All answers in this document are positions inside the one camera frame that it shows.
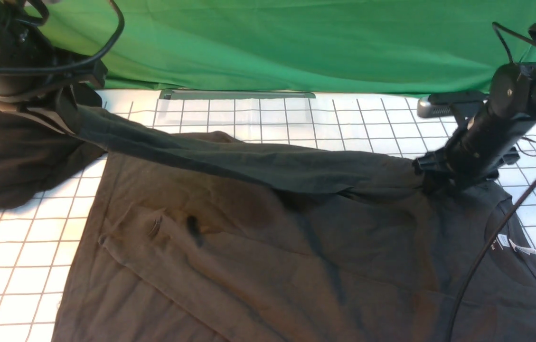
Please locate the black crumpled cloth pile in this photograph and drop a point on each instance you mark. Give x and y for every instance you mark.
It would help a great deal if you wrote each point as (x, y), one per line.
(34, 158)

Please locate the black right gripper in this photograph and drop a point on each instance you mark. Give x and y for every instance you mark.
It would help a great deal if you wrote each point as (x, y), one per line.
(481, 144)

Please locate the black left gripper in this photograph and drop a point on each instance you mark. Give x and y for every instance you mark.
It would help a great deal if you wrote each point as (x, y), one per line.
(37, 83)

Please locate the green backdrop cloth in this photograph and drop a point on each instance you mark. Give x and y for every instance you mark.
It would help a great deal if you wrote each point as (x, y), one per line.
(407, 47)

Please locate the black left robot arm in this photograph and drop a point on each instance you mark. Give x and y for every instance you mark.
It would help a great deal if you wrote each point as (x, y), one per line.
(20, 22)

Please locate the gray metal bar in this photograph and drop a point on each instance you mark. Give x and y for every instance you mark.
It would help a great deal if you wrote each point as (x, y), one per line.
(191, 94)

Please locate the gray long sleeve shirt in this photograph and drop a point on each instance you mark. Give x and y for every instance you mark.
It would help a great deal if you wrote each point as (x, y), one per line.
(238, 242)

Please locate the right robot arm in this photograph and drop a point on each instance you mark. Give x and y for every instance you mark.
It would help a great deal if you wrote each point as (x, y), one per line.
(513, 91)

